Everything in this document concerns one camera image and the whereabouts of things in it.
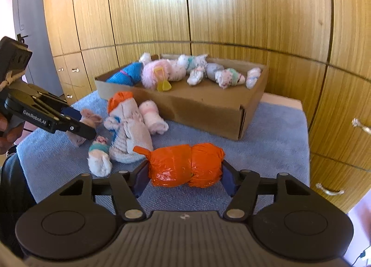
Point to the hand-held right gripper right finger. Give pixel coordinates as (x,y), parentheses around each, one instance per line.
(227,180)

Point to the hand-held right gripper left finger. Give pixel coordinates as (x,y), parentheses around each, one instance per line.
(142,180)

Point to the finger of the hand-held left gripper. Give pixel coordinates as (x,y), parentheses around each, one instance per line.
(81,129)
(71,113)

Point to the pale pink sock roll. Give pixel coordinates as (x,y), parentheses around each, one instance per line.
(89,118)

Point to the orange plastic roll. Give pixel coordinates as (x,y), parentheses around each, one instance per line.
(179,165)

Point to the cardboard box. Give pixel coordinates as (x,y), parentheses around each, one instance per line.
(203,107)

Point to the white fluffy roll pink tint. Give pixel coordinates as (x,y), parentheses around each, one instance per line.
(196,76)

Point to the person's left hand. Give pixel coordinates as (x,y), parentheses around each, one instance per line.
(8,138)

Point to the grey door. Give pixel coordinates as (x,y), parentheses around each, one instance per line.
(32,38)

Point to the small white roll teal band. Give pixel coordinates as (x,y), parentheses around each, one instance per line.
(100,157)

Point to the white sock bundle orange cap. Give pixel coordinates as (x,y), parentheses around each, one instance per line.
(127,133)

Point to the blue towel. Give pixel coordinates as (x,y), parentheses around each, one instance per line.
(275,139)

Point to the white pink towel roll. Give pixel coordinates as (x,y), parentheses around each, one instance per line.
(152,116)

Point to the blue sock roll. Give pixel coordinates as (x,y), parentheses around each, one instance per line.
(126,74)

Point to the plain white sock roll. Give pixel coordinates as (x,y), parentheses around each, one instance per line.
(145,58)

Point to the pink fluffy roll yellow tag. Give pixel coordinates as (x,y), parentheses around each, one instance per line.
(156,73)

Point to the person's dark clothed leg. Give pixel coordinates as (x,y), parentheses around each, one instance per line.
(14,197)

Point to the white roll green stripes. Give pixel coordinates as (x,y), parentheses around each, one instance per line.
(230,78)

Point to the white roll pink blue bands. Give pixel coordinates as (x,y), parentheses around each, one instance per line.
(253,77)

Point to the clear plastic wrapped roll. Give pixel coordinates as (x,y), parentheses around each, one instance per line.
(214,71)

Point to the white fluffy roll teal band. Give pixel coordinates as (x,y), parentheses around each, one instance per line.
(192,63)

